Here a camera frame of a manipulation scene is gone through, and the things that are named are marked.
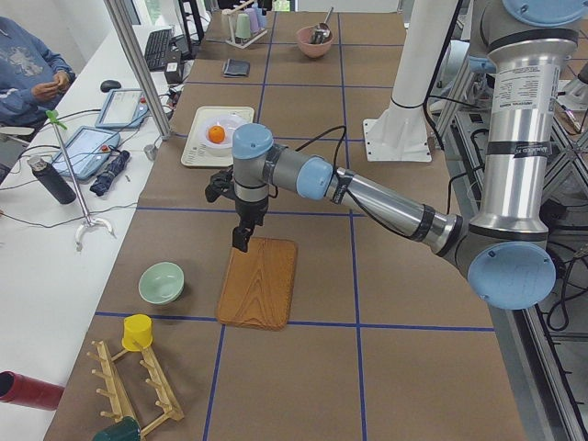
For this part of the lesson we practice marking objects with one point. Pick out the purple pastel cup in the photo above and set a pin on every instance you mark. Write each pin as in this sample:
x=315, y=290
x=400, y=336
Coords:
x=253, y=20

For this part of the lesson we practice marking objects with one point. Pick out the black computer mouse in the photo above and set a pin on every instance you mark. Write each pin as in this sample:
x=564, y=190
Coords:
x=109, y=85

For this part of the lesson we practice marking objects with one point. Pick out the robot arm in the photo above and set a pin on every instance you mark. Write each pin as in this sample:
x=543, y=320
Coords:
x=501, y=248

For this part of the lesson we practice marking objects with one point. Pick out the black water bottle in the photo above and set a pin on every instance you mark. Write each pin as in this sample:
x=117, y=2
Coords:
x=48, y=176

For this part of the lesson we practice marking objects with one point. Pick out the green pastel cup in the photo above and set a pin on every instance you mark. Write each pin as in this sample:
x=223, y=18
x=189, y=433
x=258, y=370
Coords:
x=242, y=28

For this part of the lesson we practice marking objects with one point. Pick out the pink bowl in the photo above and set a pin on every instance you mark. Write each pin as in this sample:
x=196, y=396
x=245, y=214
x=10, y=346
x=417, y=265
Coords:
x=310, y=46

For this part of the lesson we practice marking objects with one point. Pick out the blue pastel cup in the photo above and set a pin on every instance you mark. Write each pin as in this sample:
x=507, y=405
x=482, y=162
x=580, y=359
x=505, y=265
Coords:
x=261, y=16

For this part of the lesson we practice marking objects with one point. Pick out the green bowl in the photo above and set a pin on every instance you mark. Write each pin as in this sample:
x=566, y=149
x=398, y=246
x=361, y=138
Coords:
x=161, y=283

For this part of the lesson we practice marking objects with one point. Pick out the seated person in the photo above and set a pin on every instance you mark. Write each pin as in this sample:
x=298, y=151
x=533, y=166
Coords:
x=33, y=78

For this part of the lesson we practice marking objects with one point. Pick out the wooden cup rack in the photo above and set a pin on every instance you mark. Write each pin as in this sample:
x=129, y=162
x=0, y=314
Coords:
x=135, y=386

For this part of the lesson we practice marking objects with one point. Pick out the far teach pendant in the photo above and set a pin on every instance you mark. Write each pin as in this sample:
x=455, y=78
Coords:
x=122, y=109

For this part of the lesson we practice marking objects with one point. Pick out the black keyboard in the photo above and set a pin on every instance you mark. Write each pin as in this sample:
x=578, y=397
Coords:
x=156, y=48

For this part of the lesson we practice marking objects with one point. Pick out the white plate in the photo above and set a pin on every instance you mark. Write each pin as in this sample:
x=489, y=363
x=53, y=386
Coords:
x=230, y=122

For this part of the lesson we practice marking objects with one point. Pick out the yellow cup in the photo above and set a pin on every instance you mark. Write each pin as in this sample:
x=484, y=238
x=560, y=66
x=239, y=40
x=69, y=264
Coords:
x=137, y=332

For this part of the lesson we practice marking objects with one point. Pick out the red cylinder bottle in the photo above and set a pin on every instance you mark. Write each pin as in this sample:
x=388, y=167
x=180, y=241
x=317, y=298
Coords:
x=29, y=392

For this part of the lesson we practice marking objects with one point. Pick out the metal stand with green clip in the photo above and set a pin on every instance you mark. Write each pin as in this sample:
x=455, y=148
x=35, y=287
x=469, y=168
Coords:
x=89, y=221

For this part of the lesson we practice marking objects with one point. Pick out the black box device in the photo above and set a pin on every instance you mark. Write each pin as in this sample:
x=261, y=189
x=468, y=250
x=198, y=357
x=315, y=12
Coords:
x=174, y=73

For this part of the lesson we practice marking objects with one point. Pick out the folded dark umbrella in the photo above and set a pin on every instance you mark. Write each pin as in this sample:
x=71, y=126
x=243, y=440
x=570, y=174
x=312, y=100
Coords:
x=104, y=181

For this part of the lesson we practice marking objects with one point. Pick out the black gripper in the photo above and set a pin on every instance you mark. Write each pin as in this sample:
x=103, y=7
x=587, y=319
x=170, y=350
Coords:
x=251, y=211

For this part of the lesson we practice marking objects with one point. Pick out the white wire cup rack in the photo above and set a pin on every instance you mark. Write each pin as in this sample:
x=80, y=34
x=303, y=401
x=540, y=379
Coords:
x=230, y=15

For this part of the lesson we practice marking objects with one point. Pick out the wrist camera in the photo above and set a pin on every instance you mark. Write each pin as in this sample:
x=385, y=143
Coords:
x=220, y=185

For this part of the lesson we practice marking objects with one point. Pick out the aluminium frame post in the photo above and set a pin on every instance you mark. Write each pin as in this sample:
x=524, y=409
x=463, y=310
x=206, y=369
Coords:
x=121, y=21

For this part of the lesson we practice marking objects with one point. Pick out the teach pendant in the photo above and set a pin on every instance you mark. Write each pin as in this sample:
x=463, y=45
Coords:
x=88, y=149
x=122, y=109

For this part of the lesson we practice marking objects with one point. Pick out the orange fruit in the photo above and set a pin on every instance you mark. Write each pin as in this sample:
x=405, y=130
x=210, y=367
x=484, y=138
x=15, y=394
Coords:
x=216, y=134

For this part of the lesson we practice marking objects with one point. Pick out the grey folded cloth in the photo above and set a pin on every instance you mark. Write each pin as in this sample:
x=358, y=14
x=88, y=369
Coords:
x=236, y=68

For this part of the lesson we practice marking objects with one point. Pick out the cream bear tray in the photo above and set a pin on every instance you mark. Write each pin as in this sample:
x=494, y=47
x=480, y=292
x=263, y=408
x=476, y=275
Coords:
x=200, y=150

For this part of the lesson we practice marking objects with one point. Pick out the dark green cup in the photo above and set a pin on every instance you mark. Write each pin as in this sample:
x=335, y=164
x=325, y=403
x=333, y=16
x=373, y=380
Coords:
x=127, y=429

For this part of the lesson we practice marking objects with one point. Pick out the near teach pendant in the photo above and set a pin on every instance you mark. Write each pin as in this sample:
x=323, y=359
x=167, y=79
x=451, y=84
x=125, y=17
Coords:
x=88, y=149

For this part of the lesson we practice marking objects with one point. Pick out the wooden tray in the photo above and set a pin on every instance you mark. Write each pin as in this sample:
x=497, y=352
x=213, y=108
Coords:
x=258, y=285

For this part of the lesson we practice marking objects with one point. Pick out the metal scoop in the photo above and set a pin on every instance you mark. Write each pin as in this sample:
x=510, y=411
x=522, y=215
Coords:
x=322, y=32

